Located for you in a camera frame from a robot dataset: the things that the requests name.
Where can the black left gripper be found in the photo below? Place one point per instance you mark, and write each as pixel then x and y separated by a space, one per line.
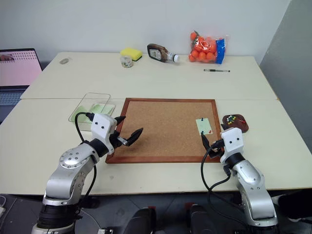
pixel 116 141

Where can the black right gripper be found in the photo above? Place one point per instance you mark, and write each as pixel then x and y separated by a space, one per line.
pixel 217 149

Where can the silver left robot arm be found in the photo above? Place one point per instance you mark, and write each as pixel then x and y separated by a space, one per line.
pixel 70 175

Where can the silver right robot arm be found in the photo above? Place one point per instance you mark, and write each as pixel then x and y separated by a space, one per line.
pixel 253 185

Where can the pale green paper note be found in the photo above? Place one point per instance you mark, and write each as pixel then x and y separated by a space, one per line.
pixel 204 126

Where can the wood-framed cork board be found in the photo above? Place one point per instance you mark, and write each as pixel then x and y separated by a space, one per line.
pixel 161 129

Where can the brown dish of pushpins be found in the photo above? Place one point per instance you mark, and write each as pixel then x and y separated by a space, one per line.
pixel 240 126

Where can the clear plastic tray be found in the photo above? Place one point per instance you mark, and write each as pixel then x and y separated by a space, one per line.
pixel 84 109

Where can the black pen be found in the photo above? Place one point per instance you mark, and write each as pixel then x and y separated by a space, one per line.
pixel 217 70

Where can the small glass jar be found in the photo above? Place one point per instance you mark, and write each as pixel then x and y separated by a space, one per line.
pixel 126 62

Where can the yellow sponge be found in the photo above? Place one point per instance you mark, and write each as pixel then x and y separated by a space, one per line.
pixel 131 52

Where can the brown sauce bottle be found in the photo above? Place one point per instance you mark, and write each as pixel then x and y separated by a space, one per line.
pixel 157 52

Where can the dark rounded shape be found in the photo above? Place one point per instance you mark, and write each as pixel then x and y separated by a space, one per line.
pixel 198 219
pixel 296 203
pixel 143 220

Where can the bag of orange fruits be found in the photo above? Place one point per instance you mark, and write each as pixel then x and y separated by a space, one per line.
pixel 203 50

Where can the grey oval object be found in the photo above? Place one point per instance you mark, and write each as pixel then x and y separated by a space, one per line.
pixel 65 61

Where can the grey partition panel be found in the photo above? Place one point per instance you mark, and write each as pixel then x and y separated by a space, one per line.
pixel 290 73

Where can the open laptop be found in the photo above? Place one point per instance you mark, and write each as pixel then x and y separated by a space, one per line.
pixel 17 70

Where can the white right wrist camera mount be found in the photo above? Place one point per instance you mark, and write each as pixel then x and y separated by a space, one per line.
pixel 232 142

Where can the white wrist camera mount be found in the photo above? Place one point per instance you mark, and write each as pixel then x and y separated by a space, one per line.
pixel 232 142
pixel 102 126

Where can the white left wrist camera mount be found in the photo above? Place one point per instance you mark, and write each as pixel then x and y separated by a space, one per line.
pixel 102 126

